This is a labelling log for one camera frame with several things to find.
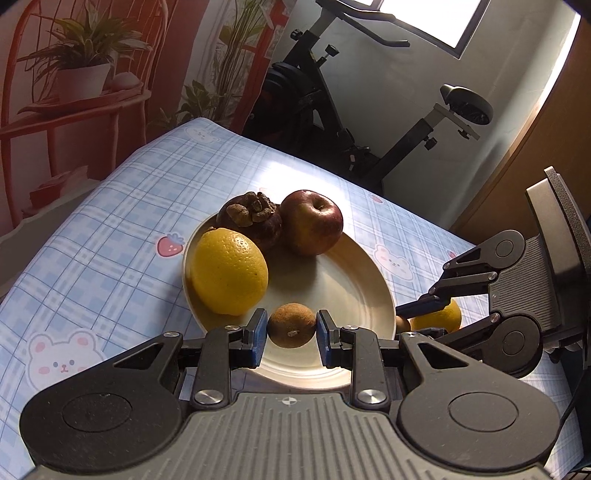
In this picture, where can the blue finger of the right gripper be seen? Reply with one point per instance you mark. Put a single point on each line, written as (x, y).
(433, 332)
(425, 305)

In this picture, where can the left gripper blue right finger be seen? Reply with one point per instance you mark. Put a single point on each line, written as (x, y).
(358, 350)

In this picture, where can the black exercise bike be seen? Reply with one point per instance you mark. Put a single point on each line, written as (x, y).
(391, 95)

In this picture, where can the printed room backdrop poster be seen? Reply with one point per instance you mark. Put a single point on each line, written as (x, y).
(86, 83)

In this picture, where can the dark purple mangosteen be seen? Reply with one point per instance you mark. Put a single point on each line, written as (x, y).
(253, 215)

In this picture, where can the brown longan fruit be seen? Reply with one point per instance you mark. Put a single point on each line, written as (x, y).
(292, 325)

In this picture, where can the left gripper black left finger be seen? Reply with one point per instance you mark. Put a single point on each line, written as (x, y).
(223, 350)

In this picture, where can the cream round plate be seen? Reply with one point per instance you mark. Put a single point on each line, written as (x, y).
(344, 281)

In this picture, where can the blue plaid tablecloth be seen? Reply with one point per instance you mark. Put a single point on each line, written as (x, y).
(100, 279)

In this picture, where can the yellow lemon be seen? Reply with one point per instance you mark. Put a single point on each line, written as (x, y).
(228, 272)

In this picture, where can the red apple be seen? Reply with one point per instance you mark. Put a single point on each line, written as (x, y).
(312, 223)

